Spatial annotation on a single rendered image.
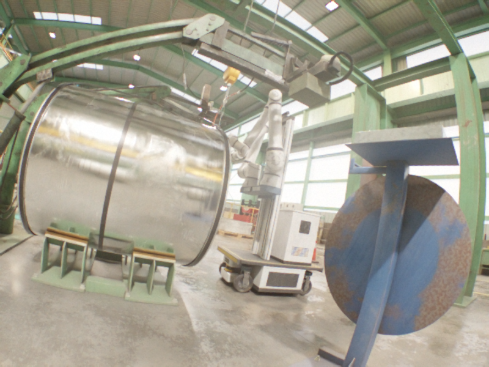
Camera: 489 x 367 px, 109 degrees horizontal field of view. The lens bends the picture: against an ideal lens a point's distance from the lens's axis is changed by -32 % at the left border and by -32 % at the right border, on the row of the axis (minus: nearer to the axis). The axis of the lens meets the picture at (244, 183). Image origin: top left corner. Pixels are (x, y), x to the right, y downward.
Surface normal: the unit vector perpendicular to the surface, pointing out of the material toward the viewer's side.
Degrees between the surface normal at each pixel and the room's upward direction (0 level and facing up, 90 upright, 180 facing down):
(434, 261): 90
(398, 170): 90
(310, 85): 88
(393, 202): 90
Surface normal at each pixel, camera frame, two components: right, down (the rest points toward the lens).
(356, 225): -0.77, -0.23
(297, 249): 0.36, -0.04
